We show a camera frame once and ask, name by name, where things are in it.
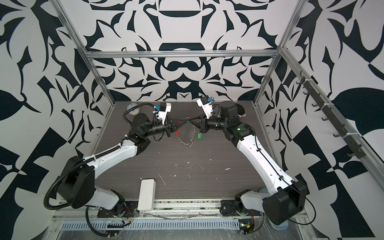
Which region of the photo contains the black corrugated cable hose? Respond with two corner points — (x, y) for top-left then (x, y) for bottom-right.
(43, 163), (131, 238)

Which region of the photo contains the pink plush doll black hat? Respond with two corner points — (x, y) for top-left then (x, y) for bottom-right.
(235, 104), (246, 118)

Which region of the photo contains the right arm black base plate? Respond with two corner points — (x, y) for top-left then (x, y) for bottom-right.
(220, 189), (252, 217)

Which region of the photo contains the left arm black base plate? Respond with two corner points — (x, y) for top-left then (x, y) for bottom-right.
(97, 201), (139, 218)

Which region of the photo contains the black wall hook rack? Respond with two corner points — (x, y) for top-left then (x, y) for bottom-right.
(297, 72), (367, 159)

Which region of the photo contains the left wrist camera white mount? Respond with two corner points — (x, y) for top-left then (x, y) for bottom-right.
(154, 103), (172, 125)

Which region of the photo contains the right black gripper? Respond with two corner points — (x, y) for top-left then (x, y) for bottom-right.
(190, 112), (230, 135)

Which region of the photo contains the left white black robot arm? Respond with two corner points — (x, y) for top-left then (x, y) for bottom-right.
(43, 113), (189, 215)

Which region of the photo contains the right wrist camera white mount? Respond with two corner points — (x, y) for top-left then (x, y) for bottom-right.
(197, 96), (214, 119)

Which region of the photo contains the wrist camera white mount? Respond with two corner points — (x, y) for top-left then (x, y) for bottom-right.
(197, 96), (214, 119)
(154, 103), (172, 125)

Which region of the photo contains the white rectangular box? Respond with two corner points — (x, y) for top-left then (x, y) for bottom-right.
(137, 179), (156, 212)

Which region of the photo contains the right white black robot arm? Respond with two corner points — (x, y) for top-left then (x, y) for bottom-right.
(193, 98), (308, 226)

